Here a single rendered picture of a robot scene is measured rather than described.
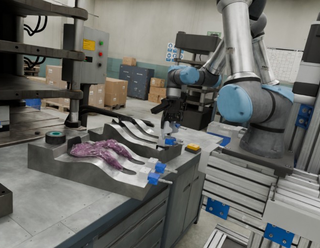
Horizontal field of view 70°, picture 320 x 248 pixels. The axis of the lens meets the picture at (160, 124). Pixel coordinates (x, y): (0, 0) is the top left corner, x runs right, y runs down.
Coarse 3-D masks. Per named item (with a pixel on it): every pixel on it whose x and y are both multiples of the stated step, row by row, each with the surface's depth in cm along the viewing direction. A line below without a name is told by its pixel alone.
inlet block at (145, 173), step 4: (144, 168) 91; (148, 168) 92; (140, 172) 88; (144, 172) 88; (148, 172) 89; (152, 172) 92; (140, 176) 89; (144, 176) 88; (148, 176) 88; (152, 176) 89; (156, 176) 89; (152, 180) 88; (156, 180) 88; (160, 180) 89; (164, 180) 89; (156, 184) 88
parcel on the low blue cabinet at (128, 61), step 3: (123, 57) 830; (126, 57) 824; (129, 57) 819; (123, 60) 830; (126, 60) 823; (129, 60) 818; (132, 60) 819; (135, 60) 835; (123, 63) 833; (126, 63) 827; (129, 63) 821; (132, 63) 825; (135, 63) 841
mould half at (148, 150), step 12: (96, 132) 132; (108, 132) 127; (120, 132) 123; (132, 132) 130; (132, 144) 119; (144, 144) 117; (156, 144) 119; (180, 144) 130; (144, 156) 116; (156, 156) 112; (168, 156) 121
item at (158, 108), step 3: (162, 102) 115; (165, 102) 114; (168, 102) 114; (159, 105) 116; (162, 105) 115; (165, 105) 114; (168, 105) 114; (153, 108) 118; (156, 108) 117; (159, 108) 116; (162, 108) 116; (153, 111) 117; (156, 111) 117; (159, 111) 119
